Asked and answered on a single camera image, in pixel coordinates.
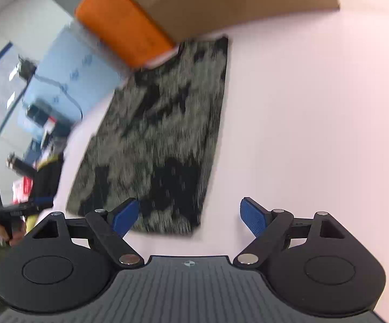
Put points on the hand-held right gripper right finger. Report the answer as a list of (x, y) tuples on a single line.
[(253, 217)]

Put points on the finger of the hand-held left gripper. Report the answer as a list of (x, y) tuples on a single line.
[(48, 181), (19, 165)]

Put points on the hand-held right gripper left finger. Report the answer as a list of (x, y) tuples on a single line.
[(125, 217)]

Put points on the black grey patterned sweater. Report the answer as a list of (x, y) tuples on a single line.
[(154, 124)]

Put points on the red packet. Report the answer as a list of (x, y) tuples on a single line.
[(22, 190)]

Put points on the black device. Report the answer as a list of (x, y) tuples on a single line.
[(41, 112)]

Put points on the light blue board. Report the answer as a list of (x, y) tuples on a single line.
[(66, 60)]

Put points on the orange box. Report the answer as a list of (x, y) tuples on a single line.
[(120, 23)]

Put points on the brown cardboard box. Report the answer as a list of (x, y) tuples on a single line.
[(231, 0)]

